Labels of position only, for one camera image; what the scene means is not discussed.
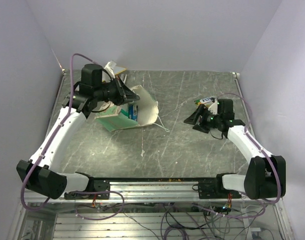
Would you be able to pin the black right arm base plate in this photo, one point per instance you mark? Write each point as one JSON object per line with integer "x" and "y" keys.
{"x": 210, "y": 189}

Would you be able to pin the green snack packet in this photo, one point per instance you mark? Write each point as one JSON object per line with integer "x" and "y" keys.
{"x": 207, "y": 101}

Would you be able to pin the teal Fox's snack packet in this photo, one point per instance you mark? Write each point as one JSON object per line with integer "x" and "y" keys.
{"x": 133, "y": 112}

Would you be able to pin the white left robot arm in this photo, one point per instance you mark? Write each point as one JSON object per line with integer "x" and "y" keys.
{"x": 40, "y": 173}

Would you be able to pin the aluminium front frame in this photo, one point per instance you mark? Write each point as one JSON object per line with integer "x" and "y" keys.
{"x": 146, "y": 192}

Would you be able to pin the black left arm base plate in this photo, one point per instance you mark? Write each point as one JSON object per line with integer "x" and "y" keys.
{"x": 97, "y": 188}

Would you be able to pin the yellow-edged board on stand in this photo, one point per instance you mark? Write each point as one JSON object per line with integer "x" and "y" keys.
{"x": 120, "y": 73}

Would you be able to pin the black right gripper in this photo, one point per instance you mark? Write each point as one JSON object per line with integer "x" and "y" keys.
{"x": 192, "y": 119}

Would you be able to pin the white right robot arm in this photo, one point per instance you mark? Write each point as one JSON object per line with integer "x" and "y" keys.
{"x": 266, "y": 174}

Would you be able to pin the green printed paper bag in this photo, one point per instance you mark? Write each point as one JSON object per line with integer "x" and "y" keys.
{"x": 113, "y": 117}

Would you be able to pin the aluminium rail at table edge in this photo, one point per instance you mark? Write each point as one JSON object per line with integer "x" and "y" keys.
{"x": 236, "y": 77}

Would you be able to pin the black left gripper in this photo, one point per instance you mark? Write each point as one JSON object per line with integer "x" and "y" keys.
{"x": 124, "y": 92}

